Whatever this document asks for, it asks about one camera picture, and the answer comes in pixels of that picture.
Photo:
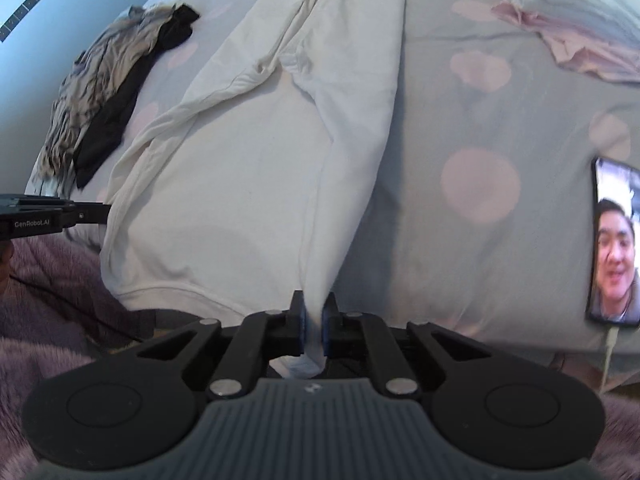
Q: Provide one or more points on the purple fuzzy robe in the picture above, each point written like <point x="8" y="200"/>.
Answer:
<point x="50" y="360"/>

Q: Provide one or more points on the white pillowcase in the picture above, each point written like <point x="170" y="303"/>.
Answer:
<point x="240" y="185"/>

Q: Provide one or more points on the dark segmented strip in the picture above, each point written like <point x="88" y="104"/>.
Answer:
<point x="22" y="14"/>

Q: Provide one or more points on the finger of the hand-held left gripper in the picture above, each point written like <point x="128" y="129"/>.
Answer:
<point x="92" y="213"/>

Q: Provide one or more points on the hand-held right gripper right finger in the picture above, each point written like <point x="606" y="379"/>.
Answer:
<point x="327" y="327"/>

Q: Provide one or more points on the taupe garment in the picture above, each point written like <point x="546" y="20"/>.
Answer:
<point x="90" y="75"/>

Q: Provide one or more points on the smartphone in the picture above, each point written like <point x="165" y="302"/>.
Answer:
<point x="615" y="240"/>

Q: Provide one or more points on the folded pink garment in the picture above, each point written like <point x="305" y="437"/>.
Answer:
<point x="585" y="52"/>

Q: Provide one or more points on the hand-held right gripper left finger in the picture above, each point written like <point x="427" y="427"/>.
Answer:
<point x="300" y="327"/>

